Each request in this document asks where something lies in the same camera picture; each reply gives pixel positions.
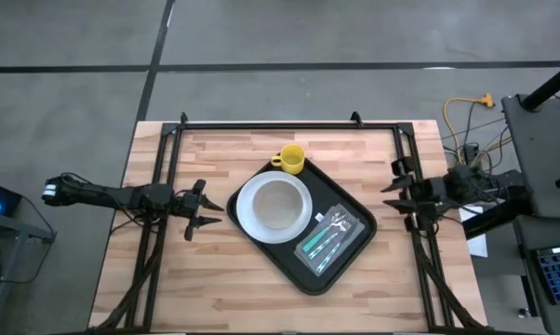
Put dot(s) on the black diagonal pole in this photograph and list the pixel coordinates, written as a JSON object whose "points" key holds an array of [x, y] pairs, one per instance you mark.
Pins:
{"points": [[550, 86]]}

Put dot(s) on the black plastic tray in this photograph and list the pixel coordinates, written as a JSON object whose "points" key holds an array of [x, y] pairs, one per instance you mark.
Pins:
{"points": [[280, 260]]}

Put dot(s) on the yellow mug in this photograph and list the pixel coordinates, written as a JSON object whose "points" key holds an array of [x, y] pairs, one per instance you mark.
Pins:
{"points": [[293, 160]]}

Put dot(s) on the dark grey desk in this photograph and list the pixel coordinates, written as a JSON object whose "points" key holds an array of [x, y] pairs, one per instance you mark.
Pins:
{"points": [[526, 279]]}

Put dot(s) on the grey cloth napkin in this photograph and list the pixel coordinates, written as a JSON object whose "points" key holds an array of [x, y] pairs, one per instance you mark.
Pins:
{"points": [[358, 226]]}

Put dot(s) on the white paper sheet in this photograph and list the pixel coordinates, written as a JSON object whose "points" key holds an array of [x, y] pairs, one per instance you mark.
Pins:
{"points": [[477, 244]]}

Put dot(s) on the black backlit keyboard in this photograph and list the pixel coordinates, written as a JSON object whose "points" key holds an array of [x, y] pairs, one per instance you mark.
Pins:
{"points": [[559, 274]]}

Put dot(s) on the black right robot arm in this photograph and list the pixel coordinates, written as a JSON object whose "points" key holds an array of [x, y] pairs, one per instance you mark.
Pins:
{"points": [[466, 186]]}

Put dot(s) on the black table clamp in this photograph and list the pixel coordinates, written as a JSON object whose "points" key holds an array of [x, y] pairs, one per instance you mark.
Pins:
{"points": [[183, 118], [356, 119]]}

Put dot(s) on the black aluminium rig frame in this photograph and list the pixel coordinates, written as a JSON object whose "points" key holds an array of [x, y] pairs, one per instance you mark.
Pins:
{"points": [[284, 126]]}

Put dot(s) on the metal knife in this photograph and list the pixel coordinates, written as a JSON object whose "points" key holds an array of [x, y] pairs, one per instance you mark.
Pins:
{"points": [[325, 263]]}

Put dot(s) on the beige bowl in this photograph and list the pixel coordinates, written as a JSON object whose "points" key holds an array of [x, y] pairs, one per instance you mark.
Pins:
{"points": [[277, 205]]}

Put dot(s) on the metal fork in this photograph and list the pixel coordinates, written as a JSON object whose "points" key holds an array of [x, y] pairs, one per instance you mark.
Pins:
{"points": [[317, 251]]}

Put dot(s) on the black computer with blue light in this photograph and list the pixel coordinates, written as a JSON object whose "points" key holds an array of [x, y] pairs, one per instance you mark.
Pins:
{"points": [[3, 197]]}

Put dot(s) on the black equipment cart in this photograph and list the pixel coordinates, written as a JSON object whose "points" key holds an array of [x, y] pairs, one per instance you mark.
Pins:
{"points": [[545, 149]]}

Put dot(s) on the white round plate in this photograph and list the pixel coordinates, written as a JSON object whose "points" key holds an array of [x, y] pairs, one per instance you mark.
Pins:
{"points": [[245, 209]]}

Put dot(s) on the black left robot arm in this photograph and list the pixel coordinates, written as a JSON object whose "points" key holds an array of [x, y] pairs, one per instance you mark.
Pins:
{"points": [[103, 197]]}

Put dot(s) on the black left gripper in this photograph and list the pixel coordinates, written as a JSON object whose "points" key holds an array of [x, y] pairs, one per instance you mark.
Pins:
{"points": [[187, 205]]}

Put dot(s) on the grey side table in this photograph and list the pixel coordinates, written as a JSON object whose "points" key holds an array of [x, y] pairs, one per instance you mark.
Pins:
{"points": [[10, 228]]}

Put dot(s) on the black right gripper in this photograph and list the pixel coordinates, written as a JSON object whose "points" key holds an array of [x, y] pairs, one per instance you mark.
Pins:
{"points": [[429, 195]]}

